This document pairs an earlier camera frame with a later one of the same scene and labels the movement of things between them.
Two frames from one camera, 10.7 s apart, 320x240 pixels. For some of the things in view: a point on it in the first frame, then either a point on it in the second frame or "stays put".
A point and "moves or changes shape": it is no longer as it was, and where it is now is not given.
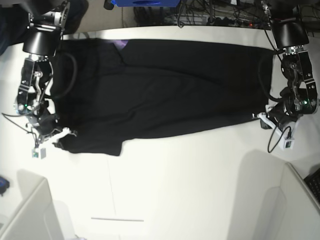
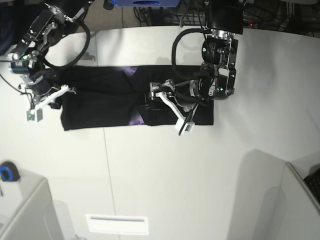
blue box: [146, 3] stays put
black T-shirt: [103, 92] moves or changes shape
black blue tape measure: [4, 184] → [9, 172]
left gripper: [279, 114] → [187, 93]
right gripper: [46, 123] → [40, 87]
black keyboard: [313, 181] stays put
